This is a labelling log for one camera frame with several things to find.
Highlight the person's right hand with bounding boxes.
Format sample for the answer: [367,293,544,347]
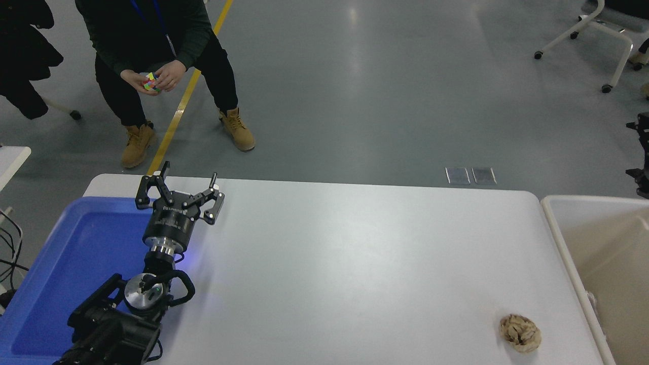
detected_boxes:
[121,69,153,96]

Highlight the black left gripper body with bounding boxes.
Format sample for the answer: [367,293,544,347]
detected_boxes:
[141,193,201,252]

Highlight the black cables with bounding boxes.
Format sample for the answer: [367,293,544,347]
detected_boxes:
[0,209,28,310]

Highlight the large pale bin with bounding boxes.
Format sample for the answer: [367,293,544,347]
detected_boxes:
[540,195,649,365]

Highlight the black hanging coat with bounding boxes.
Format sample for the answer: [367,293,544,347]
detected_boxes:
[0,0,64,120]

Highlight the small white side table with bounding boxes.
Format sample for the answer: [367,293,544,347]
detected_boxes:
[0,146,32,192]

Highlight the white wheeled chair frame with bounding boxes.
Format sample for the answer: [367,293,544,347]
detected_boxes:
[534,0,640,94]

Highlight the person's left hand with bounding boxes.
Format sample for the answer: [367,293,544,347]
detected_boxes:
[155,60,187,93]

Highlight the white chair leg with caster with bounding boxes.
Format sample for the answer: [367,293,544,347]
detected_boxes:
[40,95,82,121]

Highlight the blue plastic tray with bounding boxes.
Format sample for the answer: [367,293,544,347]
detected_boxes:
[0,196,155,365]

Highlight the crumpled tan paper ball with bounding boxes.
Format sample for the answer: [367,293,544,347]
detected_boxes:
[499,314,542,354]

